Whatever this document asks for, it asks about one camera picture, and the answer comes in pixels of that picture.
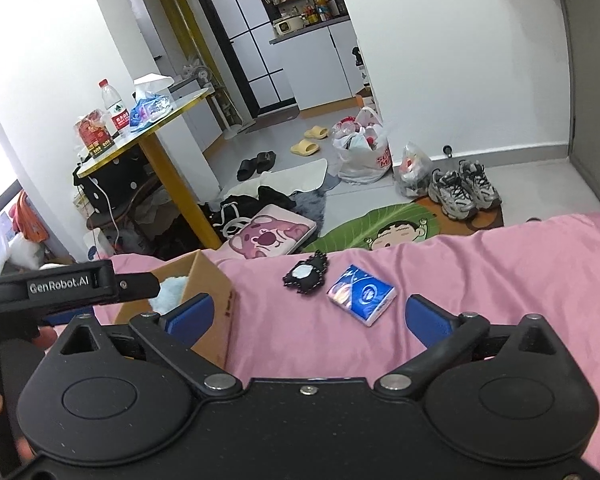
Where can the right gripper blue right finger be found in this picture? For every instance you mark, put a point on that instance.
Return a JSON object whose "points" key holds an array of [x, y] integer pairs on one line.
{"points": [[428, 322]]}

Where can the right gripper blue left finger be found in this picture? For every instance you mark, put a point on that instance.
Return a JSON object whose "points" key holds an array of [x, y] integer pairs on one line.
{"points": [[190, 320]]}

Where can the grey plush toy pink ears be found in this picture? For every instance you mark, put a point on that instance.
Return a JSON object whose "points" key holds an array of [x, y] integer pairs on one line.
{"points": [[169, 296]]}

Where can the brown cardboard box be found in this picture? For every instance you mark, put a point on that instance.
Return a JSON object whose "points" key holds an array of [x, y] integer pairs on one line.
{"points": [[202, 276]]}

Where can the blue tissue pack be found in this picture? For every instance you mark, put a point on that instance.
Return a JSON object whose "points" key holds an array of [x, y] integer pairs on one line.
{"points": [[362, 295]]}

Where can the green leaf cartoon rug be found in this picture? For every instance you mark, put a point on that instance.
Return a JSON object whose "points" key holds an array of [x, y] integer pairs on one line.
{"points": [[402, 223]]}

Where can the black clothes pile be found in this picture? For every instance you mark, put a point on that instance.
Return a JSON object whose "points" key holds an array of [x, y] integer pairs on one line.
{"points": [[230, 215]]}

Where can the pink bear cushion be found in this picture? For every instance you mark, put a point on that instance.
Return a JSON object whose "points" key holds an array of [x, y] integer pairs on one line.
{"points": [[269, 234]]}

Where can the black fuzzy patch white centre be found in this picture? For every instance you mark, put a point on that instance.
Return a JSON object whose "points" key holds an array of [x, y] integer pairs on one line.
{"points": [[307, 275]]}

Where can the grey sneaker left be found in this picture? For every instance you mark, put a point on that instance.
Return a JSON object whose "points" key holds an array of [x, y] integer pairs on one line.
{"points": [[447, 190]]}

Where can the grey sneaker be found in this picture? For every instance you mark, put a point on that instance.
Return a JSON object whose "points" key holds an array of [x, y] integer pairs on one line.
{"points": [[447, 190], [478, 185]]}

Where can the small clear trash bag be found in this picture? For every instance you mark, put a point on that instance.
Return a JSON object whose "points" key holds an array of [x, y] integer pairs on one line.
{"points": [[413, 173]]}

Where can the pink bed sheet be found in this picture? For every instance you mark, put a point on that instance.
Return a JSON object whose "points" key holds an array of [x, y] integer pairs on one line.
{"points": [[550, 267]]}

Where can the black polka dot bag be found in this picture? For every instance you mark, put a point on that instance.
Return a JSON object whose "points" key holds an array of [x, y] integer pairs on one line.
{"points": [[115, 183]]}

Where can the grey sneaker right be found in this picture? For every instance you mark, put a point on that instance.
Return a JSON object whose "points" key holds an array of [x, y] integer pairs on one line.
{"points": [[478, 185]]}

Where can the black slipper left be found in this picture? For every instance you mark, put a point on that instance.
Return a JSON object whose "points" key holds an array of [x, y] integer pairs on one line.
{"points": [[247, 168]]}

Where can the black slipper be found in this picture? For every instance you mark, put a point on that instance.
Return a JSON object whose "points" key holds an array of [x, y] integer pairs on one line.
{"points": [[247, 168], [265, 161]]}

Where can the grey blue cloth on floor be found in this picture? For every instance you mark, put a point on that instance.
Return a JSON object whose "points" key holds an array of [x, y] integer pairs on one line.
{"points": [[312, 205]]}

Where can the black slipper right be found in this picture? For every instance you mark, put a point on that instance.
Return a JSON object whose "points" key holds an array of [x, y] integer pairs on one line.
{"points": [[265, 161]]}

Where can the white plastic shopping bag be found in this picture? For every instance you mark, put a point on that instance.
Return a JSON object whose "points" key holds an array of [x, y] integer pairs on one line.
{"points": [[362, 147]]}

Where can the round table yellow leg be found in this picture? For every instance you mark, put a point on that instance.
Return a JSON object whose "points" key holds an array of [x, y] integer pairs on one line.
{"points": [[188, 178]]}

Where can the red snack package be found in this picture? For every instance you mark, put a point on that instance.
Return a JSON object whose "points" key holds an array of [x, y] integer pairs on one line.
{"points": [[93, 132]]}

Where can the yellow slipper near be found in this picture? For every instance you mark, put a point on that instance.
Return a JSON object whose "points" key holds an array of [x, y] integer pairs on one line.
{"points": [[305, 148]]}

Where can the yellow slipper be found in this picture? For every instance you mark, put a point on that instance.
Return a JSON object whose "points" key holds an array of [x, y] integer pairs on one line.
{"points": [[305, 148], [317, 133]]}

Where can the blue plastic bag on table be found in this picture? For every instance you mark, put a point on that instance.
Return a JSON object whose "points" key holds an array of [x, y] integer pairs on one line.
{"points": [[149, 110]]}

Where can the plastic water bottle red label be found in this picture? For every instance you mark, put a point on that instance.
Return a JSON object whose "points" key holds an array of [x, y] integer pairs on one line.
{"points": [[115, 107]]}

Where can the yellow slipper far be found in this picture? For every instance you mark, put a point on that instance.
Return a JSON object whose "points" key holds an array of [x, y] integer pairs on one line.
{"points": [[317, 133]]}

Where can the white tissue box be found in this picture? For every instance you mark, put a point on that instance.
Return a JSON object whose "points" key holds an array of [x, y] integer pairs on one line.
{"points": [[151, 85]]}

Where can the white kitchen cabinet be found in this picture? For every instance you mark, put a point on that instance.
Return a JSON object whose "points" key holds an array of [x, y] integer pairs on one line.
{"points": [[319, 64]]}

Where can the white rice cooker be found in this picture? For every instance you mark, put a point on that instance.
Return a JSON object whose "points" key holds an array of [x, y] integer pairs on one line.
{"points": [[286, 26]]}

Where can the black framed sliding door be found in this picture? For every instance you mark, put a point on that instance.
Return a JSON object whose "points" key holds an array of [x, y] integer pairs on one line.
{"points": [[244, 31]]}

